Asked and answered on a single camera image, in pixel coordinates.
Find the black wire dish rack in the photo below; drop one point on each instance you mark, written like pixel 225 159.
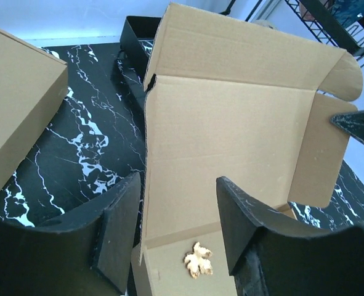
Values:
pixel 139 32

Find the cardboard box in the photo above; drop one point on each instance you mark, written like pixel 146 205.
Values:
pixel 231 98
pixel 33 84

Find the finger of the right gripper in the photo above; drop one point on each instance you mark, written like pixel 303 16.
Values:
pixel 350 122

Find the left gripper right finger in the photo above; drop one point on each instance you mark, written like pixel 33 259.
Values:
pixel 269 253

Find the blue leaf plate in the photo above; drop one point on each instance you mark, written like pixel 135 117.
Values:
pixel 347 12

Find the closed cardboard box back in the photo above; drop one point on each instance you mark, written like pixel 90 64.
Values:
pixel 33 84

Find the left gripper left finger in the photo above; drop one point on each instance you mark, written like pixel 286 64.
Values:
pixel 86 251

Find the small orange red toy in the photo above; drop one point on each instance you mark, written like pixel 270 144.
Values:
pixel 197 262

